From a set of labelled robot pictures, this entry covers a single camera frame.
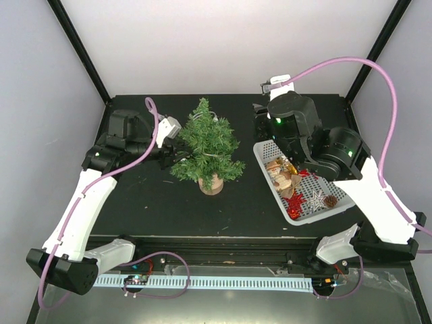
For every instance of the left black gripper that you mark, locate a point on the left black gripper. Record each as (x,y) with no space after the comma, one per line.
(167,158)

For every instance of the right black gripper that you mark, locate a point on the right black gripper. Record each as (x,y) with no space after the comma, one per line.
(259,133)

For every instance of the small green christmas tree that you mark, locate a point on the small green christmas tree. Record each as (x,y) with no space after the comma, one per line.
(210,173)

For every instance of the white ball string lights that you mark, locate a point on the white ball string lights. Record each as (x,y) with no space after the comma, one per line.
(201,132)

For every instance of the white plastic perforated basket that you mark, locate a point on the white plastic perforated basket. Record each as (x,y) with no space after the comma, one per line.
(266,153)

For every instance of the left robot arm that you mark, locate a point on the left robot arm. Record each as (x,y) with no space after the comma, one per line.
(64,261)

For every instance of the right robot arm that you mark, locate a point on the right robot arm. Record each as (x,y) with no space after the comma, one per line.
(341,156)

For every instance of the wooden snowman ornament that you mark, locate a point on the wooden snowman ornament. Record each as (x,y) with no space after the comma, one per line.
(280,179)

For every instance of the burlap bow ornament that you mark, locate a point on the burlap bow ornament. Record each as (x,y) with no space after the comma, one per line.
(290,190)

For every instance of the red star ornament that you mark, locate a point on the red star ornament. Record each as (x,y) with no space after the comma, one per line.
(295,202)

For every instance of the red gift box ornament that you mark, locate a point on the red gift box ornament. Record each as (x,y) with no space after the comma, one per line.
(294,214)

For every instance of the silver star ornament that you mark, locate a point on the silver star ornament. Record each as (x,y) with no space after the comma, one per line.
(317,201)

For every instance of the brown pinecone ornament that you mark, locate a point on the brown pinecone ornament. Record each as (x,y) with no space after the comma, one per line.
(330,201)

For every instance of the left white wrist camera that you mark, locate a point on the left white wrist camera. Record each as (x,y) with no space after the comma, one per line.
(168,127)

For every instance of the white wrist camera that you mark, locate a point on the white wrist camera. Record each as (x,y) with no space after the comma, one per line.
(168,127)
(273,87)

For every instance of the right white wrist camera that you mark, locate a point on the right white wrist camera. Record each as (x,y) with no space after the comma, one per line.
(273,87)

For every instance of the white slotted cable duct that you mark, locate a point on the white slotted cable duct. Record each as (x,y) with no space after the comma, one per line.
(283,284)

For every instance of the left black frame post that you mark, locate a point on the left black frame post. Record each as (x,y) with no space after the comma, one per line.
(76,42)

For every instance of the black frame post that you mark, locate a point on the black frame post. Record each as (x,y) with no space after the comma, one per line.
(391,23)
(76,42)

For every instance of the right black frame post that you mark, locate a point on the right black frame post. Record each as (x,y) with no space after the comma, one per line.
(391,23)

